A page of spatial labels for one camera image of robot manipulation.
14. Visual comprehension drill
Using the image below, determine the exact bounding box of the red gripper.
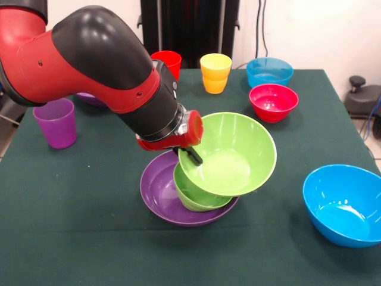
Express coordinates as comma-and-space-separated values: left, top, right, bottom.
136, 109, 204, 166

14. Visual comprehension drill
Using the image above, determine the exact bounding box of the small green bowl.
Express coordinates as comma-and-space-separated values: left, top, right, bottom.
173, 162, 234, 213

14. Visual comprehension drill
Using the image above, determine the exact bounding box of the large purple bowl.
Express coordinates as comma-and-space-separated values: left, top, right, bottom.
139, 150, 241, 228
76, 92, 108, 108

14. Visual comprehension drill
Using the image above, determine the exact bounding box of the large green bowl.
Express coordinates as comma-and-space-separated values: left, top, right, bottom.
177, 111, 277, 198

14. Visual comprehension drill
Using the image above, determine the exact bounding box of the yellow cup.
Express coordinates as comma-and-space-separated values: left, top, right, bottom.
199, 53, 233, 95

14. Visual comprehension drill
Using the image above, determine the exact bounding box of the red cup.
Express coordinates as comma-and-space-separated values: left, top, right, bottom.
151, 51, 182, 82

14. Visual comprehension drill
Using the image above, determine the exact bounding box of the small red bowl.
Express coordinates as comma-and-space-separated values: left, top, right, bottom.
248, 83, 299, 124

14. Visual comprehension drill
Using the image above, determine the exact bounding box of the dark green tablecloth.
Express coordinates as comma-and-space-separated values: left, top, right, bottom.
0, 67, 381, 286

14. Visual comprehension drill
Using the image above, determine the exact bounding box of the small blue bowl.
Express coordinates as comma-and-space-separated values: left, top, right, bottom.
245, 57, 295, 89

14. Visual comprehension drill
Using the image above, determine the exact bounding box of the purple cup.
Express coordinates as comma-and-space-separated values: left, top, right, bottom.
32, 98, 77, 150

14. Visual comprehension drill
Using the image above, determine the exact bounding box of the large blue bowl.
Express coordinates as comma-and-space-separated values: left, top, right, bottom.
302, 164, 381, 248

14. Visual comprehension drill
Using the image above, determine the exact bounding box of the dark grey equipment base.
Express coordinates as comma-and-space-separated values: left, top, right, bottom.
344, 75, 381, 120
0, 97, 28, 128

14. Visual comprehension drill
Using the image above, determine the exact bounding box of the black wall cable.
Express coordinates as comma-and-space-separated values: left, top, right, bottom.
261, 0, 268, 58
255, 0, 261, 60

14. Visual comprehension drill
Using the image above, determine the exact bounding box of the blue floor cable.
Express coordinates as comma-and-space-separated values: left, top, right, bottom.
363, 95, 381, 141

